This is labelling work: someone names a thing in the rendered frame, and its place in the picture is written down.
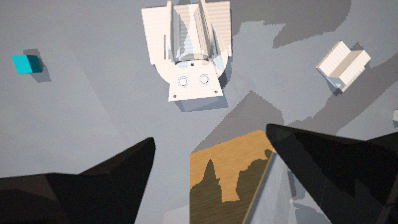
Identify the small cyan block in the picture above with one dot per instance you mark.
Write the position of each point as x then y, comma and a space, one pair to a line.
26, 63

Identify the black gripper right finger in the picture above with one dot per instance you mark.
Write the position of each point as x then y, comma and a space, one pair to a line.
353, 181

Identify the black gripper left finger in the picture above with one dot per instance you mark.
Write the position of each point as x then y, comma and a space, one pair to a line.
111, 192

